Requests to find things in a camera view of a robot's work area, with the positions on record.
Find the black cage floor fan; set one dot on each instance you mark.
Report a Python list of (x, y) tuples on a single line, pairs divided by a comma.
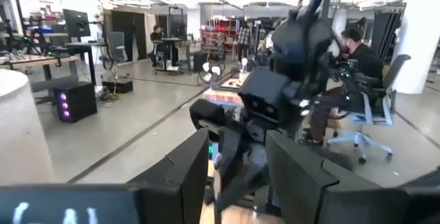
[(209, 74)]

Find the black room divider panel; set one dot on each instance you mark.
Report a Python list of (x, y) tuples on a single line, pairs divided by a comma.
[(127, 35)]

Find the black desk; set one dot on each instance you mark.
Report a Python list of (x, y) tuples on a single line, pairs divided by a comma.
[(86, 47)]

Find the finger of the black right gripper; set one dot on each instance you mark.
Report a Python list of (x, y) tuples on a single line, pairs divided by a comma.
[(247, 189), (232, 155)]

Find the grey office chair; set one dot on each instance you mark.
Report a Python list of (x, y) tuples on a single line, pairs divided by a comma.
[(117, 47)]

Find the person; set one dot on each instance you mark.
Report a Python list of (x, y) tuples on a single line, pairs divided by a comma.
[(244, 42), (364, 62), (156, 42)]

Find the white frame office chair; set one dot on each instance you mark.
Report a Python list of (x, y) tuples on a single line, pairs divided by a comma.
[(374, 114)]

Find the white shade wooden table lamp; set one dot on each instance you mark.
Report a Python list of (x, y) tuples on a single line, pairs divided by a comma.
[(20, 131)]

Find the black computer monitor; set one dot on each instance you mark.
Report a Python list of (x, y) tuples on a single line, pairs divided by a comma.
[(76, 23)]

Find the low cluttered table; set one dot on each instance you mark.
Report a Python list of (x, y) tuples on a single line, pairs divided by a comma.
[(223, 93)]

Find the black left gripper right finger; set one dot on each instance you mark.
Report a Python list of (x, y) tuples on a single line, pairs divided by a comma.
[(309, 193)]

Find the black folding partition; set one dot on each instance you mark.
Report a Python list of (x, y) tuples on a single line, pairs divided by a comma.
[(386, 35)]

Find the wooden top desk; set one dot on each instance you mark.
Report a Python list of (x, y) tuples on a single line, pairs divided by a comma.
[(38, 60)]

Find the black computer tower purple lights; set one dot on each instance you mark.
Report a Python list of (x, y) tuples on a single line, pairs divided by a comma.
[(75, 102)]

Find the black background robot arms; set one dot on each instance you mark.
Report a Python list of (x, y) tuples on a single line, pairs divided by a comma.
[(24, 38)]

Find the red shelving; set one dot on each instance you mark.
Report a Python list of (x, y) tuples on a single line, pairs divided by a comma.
[(220, 35)]

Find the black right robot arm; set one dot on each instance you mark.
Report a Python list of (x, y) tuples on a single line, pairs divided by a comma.
[(302, 48)]

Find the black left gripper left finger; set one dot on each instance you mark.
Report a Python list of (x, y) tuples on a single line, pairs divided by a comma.
[(182, 182)]

